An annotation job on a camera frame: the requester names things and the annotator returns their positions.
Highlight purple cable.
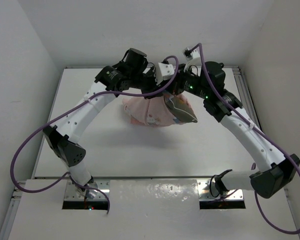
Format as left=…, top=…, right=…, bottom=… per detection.
left=187, top=42, right=300, bottom=235
left=10, top=55, right=179, bottom=215

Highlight white front cover board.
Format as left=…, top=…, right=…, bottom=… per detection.
left=9, top=179, right=297, bottom=240

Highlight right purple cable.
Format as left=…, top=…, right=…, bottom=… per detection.
left=187, top=42, right=300, bottom=235

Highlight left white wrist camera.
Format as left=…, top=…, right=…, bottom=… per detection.
left=154, top=62, right=175, bottom=85

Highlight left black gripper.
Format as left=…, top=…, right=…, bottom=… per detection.
left=129, top=66, right=165, bottom=100

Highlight pink cartoon pillowcase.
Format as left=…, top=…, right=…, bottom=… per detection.
left=122, top=92, right=193, bottom=127

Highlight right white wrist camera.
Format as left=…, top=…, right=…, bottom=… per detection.
left=182, top=47, right=202, bottom=72

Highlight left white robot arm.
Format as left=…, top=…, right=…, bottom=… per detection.
left=43, top=48, right=161, bottom=192

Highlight left aluminium frame rail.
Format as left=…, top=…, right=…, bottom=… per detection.
left=0, top=187, right=23, bottom=240

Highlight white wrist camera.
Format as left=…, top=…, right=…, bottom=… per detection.
left=154, top=62, right=175, bottom=85
left=182, top=47, right=202, bottom=72

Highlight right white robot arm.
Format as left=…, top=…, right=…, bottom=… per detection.
left=168, top=61, right=300, bottom=199

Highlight metal base plate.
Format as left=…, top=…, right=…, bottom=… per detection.
left=197, top=180, right=245, bottom=201
left=64, top=179, right=110, bottom=202

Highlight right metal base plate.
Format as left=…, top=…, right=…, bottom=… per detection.
left=197, top=180, right=245, bottom=201

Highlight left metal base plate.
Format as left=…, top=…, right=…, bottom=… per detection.
left=64, top=179, right=110, bottom=202

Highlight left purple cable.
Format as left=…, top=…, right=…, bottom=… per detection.
left=10, top=55, right=179, bottom=215

